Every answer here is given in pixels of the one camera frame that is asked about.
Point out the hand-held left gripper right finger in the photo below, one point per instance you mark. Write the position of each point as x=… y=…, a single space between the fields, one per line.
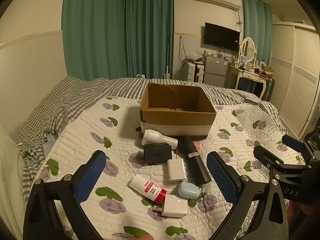
x=222 y=177

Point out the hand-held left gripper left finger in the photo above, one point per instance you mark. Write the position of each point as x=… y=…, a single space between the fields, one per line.
x=91 y=177

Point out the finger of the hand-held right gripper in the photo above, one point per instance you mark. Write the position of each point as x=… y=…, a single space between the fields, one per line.
x=292 y=142
x=267 y=156

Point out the long black box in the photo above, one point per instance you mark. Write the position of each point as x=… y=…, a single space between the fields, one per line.
x=195 y=160

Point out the light blue earbud case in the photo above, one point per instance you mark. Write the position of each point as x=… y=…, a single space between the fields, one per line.
x=188 y=190

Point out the white power adapter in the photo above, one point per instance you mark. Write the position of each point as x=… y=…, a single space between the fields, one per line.
x=177 y=170

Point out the white bottle with red cap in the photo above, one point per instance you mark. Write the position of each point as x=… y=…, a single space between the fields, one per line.
x=146 y=188

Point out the white charger with plug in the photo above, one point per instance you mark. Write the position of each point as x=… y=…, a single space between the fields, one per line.
x=173 y=206

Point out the black charger block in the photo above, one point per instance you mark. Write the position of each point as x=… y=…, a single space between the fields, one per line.
x=157 y=153

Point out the brown cardboard box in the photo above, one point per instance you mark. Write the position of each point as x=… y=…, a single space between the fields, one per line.
x=175 y=122

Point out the white handheld device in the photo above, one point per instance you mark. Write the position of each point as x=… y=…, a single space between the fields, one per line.
x=156 y=138

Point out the white floral quilt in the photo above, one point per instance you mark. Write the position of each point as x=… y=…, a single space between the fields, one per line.
x=120 y=140

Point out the white phone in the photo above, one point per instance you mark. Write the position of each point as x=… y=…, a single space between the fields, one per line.
x=50 y=143

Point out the dark suitcase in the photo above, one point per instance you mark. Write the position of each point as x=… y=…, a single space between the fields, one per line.
x=269 y=88

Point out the white slatted wardrobe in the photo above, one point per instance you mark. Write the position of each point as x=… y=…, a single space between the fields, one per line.
x=292 y=75

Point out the white dressing table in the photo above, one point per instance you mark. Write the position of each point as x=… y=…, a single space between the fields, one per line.
x=250 y=76

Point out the grey striped bedsheet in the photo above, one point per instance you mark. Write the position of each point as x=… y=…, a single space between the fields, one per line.
x=75 y=100

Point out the cream pillow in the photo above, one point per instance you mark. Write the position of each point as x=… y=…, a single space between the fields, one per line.
x=10 y=180

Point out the silver small fridge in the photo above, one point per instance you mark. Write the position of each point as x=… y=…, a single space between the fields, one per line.
x=215 y=71

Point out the white oval mirror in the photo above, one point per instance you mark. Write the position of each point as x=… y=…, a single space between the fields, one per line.
x=248 y=48

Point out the clear water jug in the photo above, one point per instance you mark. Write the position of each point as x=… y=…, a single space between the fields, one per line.
x=141 y=76

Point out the narrow green curtain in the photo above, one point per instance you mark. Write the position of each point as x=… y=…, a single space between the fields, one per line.
x=257 y=30

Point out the clear plastic bag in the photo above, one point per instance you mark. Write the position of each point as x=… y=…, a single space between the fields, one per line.
x=195 y=58

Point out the white mop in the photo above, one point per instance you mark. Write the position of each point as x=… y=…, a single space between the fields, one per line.
x=167 y=55

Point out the wide green curtain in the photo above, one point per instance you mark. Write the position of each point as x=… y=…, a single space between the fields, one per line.
x=92 y=30

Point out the black wall television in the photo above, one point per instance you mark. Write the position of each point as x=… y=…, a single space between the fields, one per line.
x=221 y=36

